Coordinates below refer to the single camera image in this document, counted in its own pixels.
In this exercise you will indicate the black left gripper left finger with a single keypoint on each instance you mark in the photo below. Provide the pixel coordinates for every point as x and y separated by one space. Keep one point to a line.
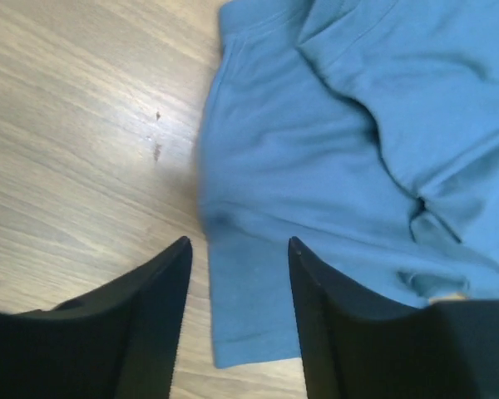
116 341

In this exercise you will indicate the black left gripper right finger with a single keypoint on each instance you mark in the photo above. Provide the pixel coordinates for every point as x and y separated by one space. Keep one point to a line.
355 343

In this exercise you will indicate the blue-grey t shirt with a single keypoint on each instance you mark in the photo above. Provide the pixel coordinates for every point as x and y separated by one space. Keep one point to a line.
369 130

